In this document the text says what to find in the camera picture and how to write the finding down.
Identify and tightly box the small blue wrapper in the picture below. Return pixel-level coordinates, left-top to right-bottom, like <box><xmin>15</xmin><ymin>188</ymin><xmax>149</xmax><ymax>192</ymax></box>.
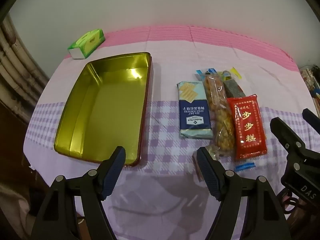
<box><xmin>234</xmin><ymin>162</ymin><xmax>256</xmax><ymax>172</ymax></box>

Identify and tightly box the small yellowish snack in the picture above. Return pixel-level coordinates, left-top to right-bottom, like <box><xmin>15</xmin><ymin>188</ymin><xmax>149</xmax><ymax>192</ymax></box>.
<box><xmin>206</xmin><ymin>145</ymin><xmax>222</xmax><ymax>161</ymax></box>

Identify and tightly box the green tissue pack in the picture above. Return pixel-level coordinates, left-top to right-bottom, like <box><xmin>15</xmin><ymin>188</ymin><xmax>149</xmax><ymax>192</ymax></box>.
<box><xmin>68</xmin><ymin>29</ymin><xmax>106</xmax><ymax>60</ymax></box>

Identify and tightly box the pink purple checked tablecloth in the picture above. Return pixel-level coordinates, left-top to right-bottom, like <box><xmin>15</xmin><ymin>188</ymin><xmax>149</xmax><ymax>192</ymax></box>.
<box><xmin>24</xmin><ymin>25</ymin><xmax>300</xmax><ymax>240</ymax></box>

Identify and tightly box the blue cracker packet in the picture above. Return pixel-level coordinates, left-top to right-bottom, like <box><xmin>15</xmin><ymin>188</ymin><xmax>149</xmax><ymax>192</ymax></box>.
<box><xmin>176</xmin><ymin>81</ymin><xmax>214</xmax><ymax>140</ymax></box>

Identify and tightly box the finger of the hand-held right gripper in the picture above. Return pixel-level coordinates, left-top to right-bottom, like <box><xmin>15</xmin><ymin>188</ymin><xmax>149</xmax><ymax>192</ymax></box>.
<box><xmin>269</xmin><ymin>117</ymin><xmax>310</xmax><ymax>178</ymax></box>
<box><xmin>302</xmin><ymin>108</ymin><xmax>320</xmax><ymax>133</ymax></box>

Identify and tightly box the yellow candy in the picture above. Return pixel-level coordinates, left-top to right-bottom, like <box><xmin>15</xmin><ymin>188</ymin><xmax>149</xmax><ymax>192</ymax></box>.
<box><xmin>221</xmin><ymin>67</ymin><xmax>243</xmax><ymax>80</ymax></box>

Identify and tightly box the clear peanut brittle packet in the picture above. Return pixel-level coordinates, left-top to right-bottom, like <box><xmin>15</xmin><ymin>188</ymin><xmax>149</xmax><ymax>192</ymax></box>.
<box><xmin>211</xmin><ymin>102</ymin><xmax>237</xmax><ymax>158</ymax></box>
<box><xmin>202</xmin><ymin>74</ymin><xmax>228</xmax><ymax>110</ymax></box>

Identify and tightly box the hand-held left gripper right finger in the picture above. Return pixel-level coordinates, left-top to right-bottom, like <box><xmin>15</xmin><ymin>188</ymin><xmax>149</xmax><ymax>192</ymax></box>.
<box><xmin>196</xmin><ymin>147</ymin><xmax>292</xmax><ymax>240</ymax></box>

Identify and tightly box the dark sesame bar packet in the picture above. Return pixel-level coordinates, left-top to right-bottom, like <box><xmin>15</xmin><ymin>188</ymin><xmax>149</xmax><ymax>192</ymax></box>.
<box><xmin>222</xmin><ymin>77</ymin><xmax>247</xmax><ymax>99</ymax></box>

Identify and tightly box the floral patterned object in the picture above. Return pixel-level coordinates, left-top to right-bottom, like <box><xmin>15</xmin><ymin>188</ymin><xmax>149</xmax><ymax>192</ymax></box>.
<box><xmin>300</xmin><ymin>65</ymin><xmax>320</xmax><ymax>98</ymax></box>

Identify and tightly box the beige curtain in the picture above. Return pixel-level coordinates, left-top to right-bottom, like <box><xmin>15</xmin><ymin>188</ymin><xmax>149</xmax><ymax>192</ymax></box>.
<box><xmin>0</xmin><ymin>14</ymin><xmax>50</xmax><ymax>120</ymax></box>

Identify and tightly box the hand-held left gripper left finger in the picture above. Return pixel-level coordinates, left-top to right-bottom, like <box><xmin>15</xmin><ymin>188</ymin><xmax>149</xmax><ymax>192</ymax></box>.
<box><xmin>30</xmin><ymin>145</ymin><xmax>127</xmax><ymax>240</ymax></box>

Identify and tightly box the gold rectangular tin box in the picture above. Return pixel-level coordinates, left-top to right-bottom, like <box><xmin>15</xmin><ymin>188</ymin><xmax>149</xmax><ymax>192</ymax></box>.
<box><xmin>54</xmin><ymin>52</ymin><xmax>152</xmax><ymax>167</ymax></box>

